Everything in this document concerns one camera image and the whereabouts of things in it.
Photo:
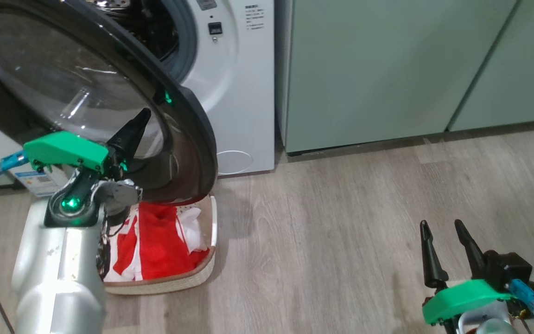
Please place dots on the washing machine drum interior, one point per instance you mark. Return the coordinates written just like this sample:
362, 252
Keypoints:
151, 28

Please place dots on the blue energy label sticker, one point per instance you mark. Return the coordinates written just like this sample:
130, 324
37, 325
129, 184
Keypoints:
28, 178

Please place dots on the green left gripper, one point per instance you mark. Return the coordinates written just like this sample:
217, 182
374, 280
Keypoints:
67, 148

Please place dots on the red cloth garment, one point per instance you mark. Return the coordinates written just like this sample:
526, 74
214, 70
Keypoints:
155, 241

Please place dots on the round white filter cover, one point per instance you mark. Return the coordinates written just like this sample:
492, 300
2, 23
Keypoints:
237, 162

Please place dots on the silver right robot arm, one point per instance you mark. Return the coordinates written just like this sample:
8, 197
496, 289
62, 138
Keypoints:
494, 328

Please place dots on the cream basket with brown rim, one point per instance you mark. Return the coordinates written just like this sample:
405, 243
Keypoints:
174, 283

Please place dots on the grey rubber door gasket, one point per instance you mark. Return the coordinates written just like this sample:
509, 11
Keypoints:
186, 37

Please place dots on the wide green cabinet, grey side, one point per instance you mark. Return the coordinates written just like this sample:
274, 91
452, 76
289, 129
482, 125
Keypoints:
378, 69

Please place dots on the grey label sticker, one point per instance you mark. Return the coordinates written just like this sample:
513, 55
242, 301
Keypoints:
206, 3

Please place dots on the white front-load washing machine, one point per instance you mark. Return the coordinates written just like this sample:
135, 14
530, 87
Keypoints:
234, 93

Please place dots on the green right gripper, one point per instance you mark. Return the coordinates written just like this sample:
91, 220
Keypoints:
466, 299

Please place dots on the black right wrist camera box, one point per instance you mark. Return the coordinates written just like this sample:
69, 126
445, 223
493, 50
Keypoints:
508, 269

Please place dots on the white printed notice label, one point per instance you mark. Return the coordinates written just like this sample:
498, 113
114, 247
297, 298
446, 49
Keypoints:
254, 17

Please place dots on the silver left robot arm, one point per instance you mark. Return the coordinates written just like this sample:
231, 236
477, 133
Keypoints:
54, 278

